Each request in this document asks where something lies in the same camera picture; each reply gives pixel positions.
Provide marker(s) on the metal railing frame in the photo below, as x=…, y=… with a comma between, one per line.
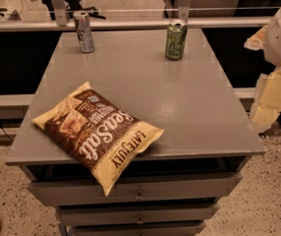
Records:
x=33, y=15

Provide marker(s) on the green drink can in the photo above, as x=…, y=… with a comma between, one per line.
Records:
x=175, y=39

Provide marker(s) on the grey drawer cabinet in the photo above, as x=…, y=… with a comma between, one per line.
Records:
x=173, y=187

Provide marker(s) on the brown yellow chips bag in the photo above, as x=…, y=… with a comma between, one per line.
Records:
x=99, y=135

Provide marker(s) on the silver redbull can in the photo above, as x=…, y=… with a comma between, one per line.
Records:
x=84, y=31

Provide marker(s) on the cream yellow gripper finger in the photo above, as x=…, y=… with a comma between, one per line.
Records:
x=267, y=100

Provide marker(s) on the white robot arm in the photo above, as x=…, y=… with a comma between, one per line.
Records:
x=267, y=95

